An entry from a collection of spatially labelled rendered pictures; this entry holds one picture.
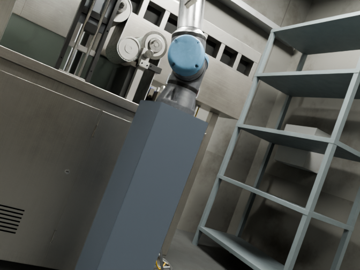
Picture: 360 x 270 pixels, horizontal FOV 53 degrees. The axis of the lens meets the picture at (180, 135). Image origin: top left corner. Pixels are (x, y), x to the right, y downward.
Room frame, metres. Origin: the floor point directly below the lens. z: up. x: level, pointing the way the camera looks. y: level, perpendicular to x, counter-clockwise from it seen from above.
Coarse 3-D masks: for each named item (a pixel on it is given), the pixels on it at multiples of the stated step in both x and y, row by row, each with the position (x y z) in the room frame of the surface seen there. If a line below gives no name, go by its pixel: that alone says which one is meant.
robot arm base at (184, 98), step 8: (168, 80) 1.30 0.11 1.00; (168, 88) 1.27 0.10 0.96; (176, 88) 1.25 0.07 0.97; (184, 88) 1.25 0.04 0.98; (192, 88) 1.26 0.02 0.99; (160, 96) 1.27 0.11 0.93; (168, 96) 1.25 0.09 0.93; (176, 96) 1.24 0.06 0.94; (184, 96) 1.25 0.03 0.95; (192, 96) 1.27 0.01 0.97; (168, 104) 1.24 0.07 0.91; (176, 104) 1.23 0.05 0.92; (184, 104) 1.24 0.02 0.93; (192, 104) 1.27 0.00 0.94; (192, 112) 1.27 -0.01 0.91
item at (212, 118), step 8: (208, 120) 2.68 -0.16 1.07; (216, 120) 2.69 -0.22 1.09; (208, 128) 2.67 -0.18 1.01; (208, 136) 2.68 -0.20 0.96; (200, 144) 2.67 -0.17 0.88; (200, 152) 2.67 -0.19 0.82; (200, 160) 2.68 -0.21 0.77; (192, 168) 2.66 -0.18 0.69; (192, 176) 2.68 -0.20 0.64; (192, 184) 2.69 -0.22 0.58; (184, 192) 2.67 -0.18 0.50; (184, 200) 2.68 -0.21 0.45; (176, 208) 2.66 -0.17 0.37; (176, 216) 2.67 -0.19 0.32; (176, 224) 2.68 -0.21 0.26; (168, 232) 2.66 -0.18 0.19; (168, 240) 2.68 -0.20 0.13; (168, 248) 2.69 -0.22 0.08
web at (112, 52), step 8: (128, 0) 1.79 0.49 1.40; (120, 24) 1.91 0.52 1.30; (112, 32) 2.01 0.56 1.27; (120, 32) 1.84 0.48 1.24; (88, 40) 1.74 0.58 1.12; (112, 40) 1.92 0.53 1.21; (112, 48) 1.87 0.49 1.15; (80, 56) 1.75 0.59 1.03; (112, 56) 1.92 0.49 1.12; (120, 56) 1.81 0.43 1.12; (72, 64) 1.89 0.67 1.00; (72, 72) 1.79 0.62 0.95
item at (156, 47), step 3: (153, 39) 1.85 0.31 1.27; (156, 39) 1.85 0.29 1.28; (159, 39) 1.86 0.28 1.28; (150, 42) 1.84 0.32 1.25; (156, 42) 1.86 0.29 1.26; (159, 42) 1.86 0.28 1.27; (150, 45) 1.84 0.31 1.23; (153, 45) 1.86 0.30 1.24; (156, 45) 1.86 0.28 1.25; (159, 45) 1.87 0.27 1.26; (162, 45) 1.88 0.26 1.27; (150, 48) 1.85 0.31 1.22; (153, 48) 1.86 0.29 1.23; (156, 48) 1.86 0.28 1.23; (159, 48) 1.87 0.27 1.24; (153, 51) 1.86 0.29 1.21; (156, 51) 1.87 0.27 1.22
